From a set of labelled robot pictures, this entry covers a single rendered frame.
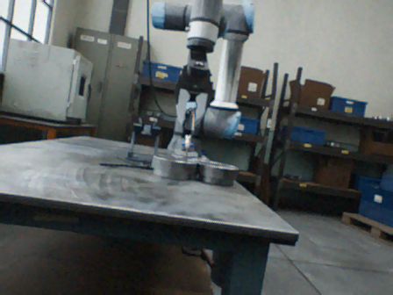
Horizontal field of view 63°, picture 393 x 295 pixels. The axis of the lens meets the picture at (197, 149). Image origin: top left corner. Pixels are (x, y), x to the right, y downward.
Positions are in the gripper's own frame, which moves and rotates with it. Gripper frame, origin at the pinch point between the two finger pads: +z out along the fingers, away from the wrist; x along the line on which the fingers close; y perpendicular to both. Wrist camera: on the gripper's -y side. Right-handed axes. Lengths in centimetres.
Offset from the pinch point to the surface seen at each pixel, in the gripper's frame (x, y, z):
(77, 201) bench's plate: 16.6, -37.4, 13.5
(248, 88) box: -111, 343, -69
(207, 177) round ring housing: -5.8, -6.7, 12.2
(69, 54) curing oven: 87, 210, -45
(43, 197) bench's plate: 20.8, -37.3, 13.5
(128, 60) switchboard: 55, 379, -81
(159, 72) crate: 11, 352, -68
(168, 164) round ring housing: 3.8, -9.1, 10.2
